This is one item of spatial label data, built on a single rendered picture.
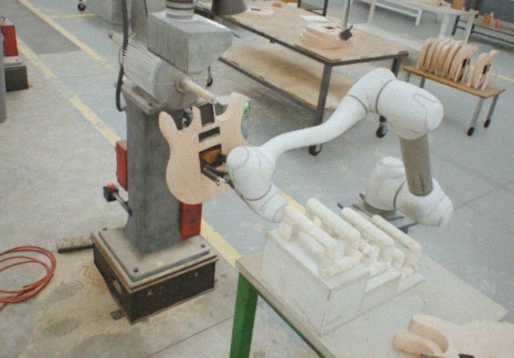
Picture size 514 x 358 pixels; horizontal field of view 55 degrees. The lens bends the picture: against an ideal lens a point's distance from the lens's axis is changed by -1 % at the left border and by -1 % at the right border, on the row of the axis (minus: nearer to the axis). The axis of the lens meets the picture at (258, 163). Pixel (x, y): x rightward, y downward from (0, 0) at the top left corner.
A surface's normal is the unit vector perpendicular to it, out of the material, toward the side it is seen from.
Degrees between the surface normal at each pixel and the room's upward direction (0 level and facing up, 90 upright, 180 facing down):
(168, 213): 90
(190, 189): 89
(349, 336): 0
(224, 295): 0
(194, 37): 90
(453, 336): 0
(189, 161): 89
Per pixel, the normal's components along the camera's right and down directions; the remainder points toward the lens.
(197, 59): 0.60, 0.44
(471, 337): 0.11, -0.87
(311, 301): -0.81, 0.20
